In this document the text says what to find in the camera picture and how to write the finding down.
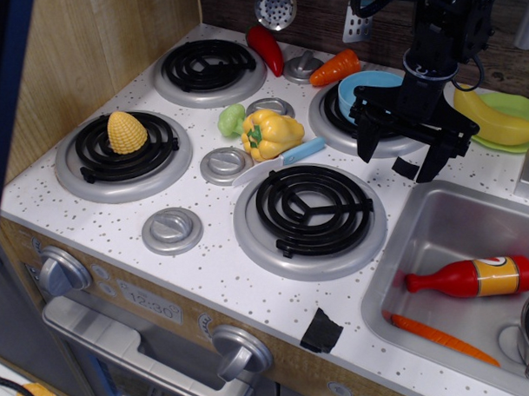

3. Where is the blue toy bowl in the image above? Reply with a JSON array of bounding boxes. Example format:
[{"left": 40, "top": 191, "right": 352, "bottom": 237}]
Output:
[{"left": 338, "top": 70, "right": 403, "bottom": 123}]

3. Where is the right silver oven knob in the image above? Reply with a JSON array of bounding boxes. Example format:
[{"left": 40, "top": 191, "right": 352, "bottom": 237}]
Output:
[{"left": 212, "top": 325, "right": 274, "bottom": 382}]

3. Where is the yellow toy corn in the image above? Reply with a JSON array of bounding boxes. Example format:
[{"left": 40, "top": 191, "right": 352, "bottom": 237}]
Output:
[{"left": 107, "top": 111, "right": 149, "bottom": 155}]

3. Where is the black tape piece back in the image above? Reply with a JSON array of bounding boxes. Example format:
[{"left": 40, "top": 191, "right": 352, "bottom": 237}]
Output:
[{"left": 392, "top": 157, "right": 420, "bottom": 180}]

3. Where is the orange toy carrot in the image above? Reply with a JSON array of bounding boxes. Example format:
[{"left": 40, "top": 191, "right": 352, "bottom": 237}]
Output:
[{"left": 309, "top": 49, "right": 360, "bottom": 87}]

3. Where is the silver stove knob middle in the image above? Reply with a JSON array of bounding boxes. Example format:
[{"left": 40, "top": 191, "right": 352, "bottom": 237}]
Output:
[{"left": 246, "top": 97, "right": 295, "bottom": 118}]

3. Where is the black tape piece front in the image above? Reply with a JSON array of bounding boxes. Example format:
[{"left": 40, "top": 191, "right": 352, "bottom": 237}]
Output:
[{"left": 300, "top": 308, "right": 344, "bottom": 354}]

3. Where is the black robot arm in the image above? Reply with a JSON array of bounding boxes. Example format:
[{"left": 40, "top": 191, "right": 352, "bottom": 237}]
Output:
[{"left": 350, "top": 0, "right": 495, "bottom": 183}]

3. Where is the green toy broccoli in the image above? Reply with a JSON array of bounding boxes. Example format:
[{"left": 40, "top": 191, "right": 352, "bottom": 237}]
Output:
[{"left": 217, "top": 103, "right": 246, "bottom": 137}]

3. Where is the yellow toy banana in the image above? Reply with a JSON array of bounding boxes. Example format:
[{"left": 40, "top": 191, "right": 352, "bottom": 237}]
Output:
[{"left": 453, "top": 89, "right": 529, "bottom": 147}]

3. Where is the silver sink basin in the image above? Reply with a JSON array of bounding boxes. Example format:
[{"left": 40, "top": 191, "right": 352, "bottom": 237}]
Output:
[{"left": 361, "top": 181, "right": 529, "bottom": 396}]

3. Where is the silver stove knob centre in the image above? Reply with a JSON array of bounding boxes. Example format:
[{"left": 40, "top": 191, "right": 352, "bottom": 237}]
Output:
[{"left": 200, "top": 147, "right": 254, "bottom": 187}]

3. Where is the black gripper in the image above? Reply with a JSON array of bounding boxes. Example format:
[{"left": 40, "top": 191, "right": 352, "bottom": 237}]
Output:
[{"left": 351, "top": 72, "right": 479, "bottom": 183}]

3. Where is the orange carrot in sink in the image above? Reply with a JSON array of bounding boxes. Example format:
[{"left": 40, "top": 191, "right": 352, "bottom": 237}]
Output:
[{"left": 390, "top": 314, "right": 499, "bottom": 367}]

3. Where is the left silver oven knob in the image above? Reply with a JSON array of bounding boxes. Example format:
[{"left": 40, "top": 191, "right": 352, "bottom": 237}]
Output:
[{"left": 39, "top": 246, "right": 93, "bottom": 297}]

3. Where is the silver oven door handle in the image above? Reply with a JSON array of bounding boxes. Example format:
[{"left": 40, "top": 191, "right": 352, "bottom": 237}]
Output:
[{"left": 43, "top": 296, "right": 255, "bottom": 396}]

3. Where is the silver stove knob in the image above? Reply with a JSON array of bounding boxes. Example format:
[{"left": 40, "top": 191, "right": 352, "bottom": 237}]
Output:
[
  {"left": 200, "top": 147, "right": 254, "bottom": 187},
  {"left": 283, "top": 50, "right": 323, "bottom": 85},
  {"left": 142, "top": 207, "right": 204, "bottom": 256},
  {"left": 246, "top": 97, "right": 295, "bottom": 118}
]

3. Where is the silver hanging spatula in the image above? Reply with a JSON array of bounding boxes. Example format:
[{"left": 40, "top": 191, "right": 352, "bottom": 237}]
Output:
[{"left": 342, "top": 2, "right": 374, "bottom": 43}]

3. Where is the silver hanging strainer spoon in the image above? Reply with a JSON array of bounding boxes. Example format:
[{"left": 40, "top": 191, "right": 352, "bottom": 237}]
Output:
[{"left": 255, "top": 0, "right": 297, "bottom": 31}]

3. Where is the back right black burner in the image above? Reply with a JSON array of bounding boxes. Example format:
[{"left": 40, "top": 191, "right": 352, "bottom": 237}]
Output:
[{"left": 307, "top": 83, "right": 425, "bottom": 159}]

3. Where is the green toy plate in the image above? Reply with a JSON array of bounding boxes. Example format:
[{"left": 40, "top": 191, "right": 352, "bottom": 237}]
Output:
[{"left": 473, "top": 92, "right": 529, "bottom": 153}]

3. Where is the yellow toy bell pepper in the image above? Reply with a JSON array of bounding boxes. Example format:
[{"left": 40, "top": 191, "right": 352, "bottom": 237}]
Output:
[{"left": 241, "top": 109, "right": 305, "bottom": 162}]

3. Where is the red toy chili pepper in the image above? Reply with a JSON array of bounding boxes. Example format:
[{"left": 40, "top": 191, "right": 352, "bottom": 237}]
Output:
[{"left": 246, "top": 24, "right": 284, "bottom": 76}]

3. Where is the black burner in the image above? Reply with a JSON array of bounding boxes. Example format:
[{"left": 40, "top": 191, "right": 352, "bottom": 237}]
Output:
[
  {"left": 307, "top": 83, "right": 425, "bottom": 159},
  {"left": 55, "top": 111, "right": 193, "bottom": 203},
  {"left": 233, "top": 164, "right": 387, "bottom": 281},
  {"left": 153, "top": 39, "right": 268, "bottom": 109}
]

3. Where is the front left black burner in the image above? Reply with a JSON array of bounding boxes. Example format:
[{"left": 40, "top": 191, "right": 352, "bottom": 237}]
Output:
[{"left": 55, "top": 111, "right": 193, "bottom": 203}]

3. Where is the silver stove knob back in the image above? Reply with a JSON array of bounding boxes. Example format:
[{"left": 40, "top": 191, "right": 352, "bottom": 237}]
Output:
[{"left": 283, "top": 50, "right": 323, "bottom": 85}]

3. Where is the front right black burner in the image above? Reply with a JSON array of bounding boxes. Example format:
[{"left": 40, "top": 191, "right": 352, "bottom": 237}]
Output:
[{"left": 233, "top": 164, "right": 387, "bottom": 281}]

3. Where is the silver stove knob front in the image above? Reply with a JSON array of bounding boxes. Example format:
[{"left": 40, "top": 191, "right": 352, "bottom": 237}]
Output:
[{"left": 142, "top": 207, "right": 204, "bottom": 256}]

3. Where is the black tape piece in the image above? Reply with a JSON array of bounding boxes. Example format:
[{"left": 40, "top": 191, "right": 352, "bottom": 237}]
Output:
[
  {"left": 392, "top": 157, "right": 420, "bottom": 180},
  {"left": 300, "top": 308, "right": 344, "bottom": 354}
]

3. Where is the toy knife blue handle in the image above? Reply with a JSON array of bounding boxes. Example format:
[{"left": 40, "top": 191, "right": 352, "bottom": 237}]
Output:
[{"left": 232, "top": 137, "right": 326, "bottom": 187}]

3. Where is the red toy ketchup bottle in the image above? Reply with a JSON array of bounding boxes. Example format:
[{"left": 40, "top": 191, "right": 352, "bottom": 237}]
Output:
[{"left": 405, "top": 255, "right": 529, "bottom": 298}]

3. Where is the back left black burner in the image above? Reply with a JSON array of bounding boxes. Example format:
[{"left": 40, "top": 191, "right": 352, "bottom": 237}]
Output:
[{"left": 153, "top": 39, "right": 268, "bottom": 109}]

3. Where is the silver oven knob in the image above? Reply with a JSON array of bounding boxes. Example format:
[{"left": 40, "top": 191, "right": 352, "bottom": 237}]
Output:
[
  {"left": 39, "top": 246, "right": 93, "bottom": 297},
  {"left": 212, "top": 325, "right": 274, "bottom": 382}
]

